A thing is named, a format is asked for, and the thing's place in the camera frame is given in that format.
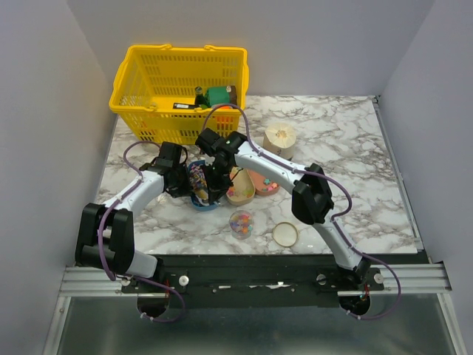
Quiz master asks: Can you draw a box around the pink tray of star candies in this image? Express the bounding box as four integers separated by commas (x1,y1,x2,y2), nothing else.
248,170,280,196

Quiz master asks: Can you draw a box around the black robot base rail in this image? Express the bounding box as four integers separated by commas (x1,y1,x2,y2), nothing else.
116,251,428,315

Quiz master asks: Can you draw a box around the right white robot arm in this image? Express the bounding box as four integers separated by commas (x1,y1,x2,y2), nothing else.
196,128,370,290

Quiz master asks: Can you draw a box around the green box in basket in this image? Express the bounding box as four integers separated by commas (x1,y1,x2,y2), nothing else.
205,85,237,107

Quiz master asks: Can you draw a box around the blue tray of striped candies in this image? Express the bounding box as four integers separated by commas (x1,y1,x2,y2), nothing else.
188,160,219,212

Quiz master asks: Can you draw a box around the clear glass jar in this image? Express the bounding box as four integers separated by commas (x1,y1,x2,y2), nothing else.
228,210,254,240

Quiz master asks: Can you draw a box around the beige tray of gummy candies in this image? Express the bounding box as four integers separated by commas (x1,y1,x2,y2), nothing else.
226,167,256,206

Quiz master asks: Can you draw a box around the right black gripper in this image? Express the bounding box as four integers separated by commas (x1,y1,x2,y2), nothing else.
200,160,234,203

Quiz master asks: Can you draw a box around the aluminium frame rail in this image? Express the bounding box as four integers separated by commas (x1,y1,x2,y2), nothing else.
59,264,452,297

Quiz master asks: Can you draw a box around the wrapped toilet paper roll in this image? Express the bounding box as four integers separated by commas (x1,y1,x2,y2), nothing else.
263,123,297,160

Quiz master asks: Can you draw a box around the silver metal scoop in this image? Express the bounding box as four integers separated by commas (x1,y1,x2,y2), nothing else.
195,189,209,204

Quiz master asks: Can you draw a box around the green glass bottle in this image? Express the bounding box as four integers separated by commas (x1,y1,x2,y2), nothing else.
194,87,208,109

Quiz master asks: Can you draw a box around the yellow plastic shopping basket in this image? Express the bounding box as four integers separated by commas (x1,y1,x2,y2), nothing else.
109,44,249,145

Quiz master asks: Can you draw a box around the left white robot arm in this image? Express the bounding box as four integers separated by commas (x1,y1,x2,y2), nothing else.
75,142,191,292

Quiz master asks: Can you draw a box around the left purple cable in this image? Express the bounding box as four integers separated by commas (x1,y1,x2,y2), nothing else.
97,140,186,323

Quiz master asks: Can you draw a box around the black rectangular pack in basket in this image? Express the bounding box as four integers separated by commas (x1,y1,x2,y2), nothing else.
173,103,199,109

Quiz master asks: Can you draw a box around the gold rimmed jar lid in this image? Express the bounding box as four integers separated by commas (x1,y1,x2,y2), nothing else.
272,222,299,248

